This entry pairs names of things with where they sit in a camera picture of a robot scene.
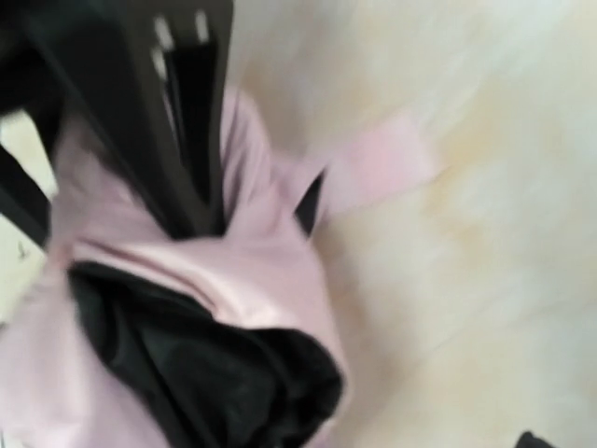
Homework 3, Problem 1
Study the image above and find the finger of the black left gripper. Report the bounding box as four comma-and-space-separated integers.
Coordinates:
0, 147, 50, 249
27, 1, 233, 239

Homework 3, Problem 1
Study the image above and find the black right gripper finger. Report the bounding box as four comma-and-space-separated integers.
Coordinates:
516, 433, 555, 448

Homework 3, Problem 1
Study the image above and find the pink folding umbrella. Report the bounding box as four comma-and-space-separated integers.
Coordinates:
1, 90, 438, 447

